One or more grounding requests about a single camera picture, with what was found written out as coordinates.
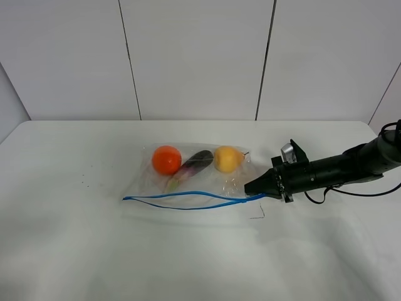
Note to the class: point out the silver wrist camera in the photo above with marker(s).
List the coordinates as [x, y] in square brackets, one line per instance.
[288, 153]

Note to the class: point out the orange fruit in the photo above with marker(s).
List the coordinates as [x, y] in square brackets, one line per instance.
[166, 160]

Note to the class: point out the clear zip bag blue seal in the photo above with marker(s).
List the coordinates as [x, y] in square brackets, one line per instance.
[209, 189]

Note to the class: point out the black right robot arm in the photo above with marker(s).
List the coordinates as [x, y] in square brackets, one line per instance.
[362, 163]

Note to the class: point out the purple eggplant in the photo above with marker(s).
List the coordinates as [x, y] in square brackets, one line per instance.
[192, 166]

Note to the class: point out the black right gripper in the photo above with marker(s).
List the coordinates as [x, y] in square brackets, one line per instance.
[285, 177]

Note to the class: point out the yellow pear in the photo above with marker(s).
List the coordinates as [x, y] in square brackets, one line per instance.
[228, 158]

